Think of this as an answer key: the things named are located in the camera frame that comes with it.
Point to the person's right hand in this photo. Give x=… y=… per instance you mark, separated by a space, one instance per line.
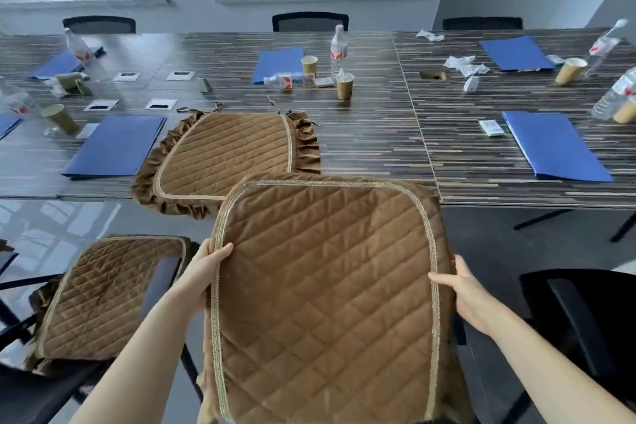
x=474 y=299

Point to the person's left hand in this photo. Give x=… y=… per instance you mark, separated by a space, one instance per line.
x=198 y=279

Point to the person's left thumb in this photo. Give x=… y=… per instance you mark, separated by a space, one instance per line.
x=221 y=253

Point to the person's right thumb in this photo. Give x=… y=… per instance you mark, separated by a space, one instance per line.
x=443 y=279

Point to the brown quilted chair cover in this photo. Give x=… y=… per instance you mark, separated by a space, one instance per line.
x=323 y=299

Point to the person's left forearm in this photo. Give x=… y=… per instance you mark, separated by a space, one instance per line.
x=144 y=364

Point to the person's right forearm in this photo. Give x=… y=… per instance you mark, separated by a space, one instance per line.
x=551 y=369

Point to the brown ruffled quilted seat cushion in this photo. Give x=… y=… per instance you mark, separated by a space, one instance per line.
x=223 y=155
x=104 y=299

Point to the black table leg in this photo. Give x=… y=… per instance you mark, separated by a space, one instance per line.
x=541 y=220
x=623 y=227

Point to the black office chair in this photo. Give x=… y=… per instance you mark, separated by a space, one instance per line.
x=30 y=389
x=586 y=319

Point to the blue folder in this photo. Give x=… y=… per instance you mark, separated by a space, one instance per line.
x=57 y=65
x=516 y=53
x=276 y=65
x=7 y=124
x=117 y=145
x=554 y=145

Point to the small white packet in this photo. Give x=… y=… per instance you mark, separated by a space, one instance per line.
x=470 y=84
x=554 y=59
x=87 y=131
x=491 y=127
x=325 y=82

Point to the silver table socket plate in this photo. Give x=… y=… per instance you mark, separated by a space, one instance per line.
x=127 y=76
x=101 y=105
x=161 y=104
x=180 y=75

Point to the small grey card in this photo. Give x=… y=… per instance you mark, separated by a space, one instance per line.
x=204 y=85

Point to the clear plastic water bottle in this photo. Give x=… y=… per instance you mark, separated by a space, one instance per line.
x=288 y=81
x=339 y=51
x=20 y=101
x=603 y=47
x=615 y=95
x=78 y=47

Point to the tan paper cup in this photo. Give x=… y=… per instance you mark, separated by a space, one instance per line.
x=626 y=111
x=60 y=118
x=72 y=83
x=570 y=71
x=345 y=88
x=309 y=65

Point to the crumpled white tissue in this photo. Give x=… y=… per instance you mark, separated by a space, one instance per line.
x=428 y=35
x=342 y=75
x=464 y=65

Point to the black mesh chair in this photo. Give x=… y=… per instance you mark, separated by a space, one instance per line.
x=99 y=24
x=310 y=21
x=482 y=22

